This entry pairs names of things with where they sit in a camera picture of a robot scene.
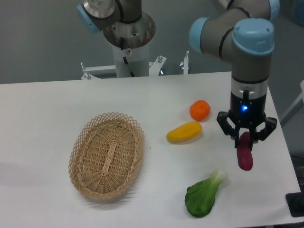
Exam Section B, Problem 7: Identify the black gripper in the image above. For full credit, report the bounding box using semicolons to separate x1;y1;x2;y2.
217;93;277;150

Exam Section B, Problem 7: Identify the purple sweet potato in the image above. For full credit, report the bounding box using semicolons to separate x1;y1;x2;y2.
237;132;253;171

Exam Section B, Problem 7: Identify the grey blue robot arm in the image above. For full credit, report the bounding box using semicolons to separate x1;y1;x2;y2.
76;0;280;148

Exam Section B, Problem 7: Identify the orange tangerine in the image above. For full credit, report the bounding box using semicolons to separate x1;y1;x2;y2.
190;100;211;122

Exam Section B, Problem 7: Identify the yellow mango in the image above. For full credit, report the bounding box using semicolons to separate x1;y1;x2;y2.
166;121;202;143

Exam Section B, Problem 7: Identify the green bok choy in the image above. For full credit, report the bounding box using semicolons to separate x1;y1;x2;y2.
184;169;228;218

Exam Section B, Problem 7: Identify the black device at table edge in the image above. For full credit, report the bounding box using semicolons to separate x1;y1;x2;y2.
285;192;304;218

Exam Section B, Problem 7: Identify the woven wicker basket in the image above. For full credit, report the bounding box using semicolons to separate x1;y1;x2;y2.
68;112;144;200

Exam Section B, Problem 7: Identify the white frame at right edge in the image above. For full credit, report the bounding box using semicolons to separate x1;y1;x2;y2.
280;81;304;127

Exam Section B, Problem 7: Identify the black cable on pedestal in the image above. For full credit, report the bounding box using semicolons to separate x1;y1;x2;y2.
119;37;135;78

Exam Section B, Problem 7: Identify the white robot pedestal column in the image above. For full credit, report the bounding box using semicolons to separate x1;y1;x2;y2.
112;44;150;78

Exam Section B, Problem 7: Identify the white metal mounting frame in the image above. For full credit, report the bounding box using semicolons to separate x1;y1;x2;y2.
80;50;190;80

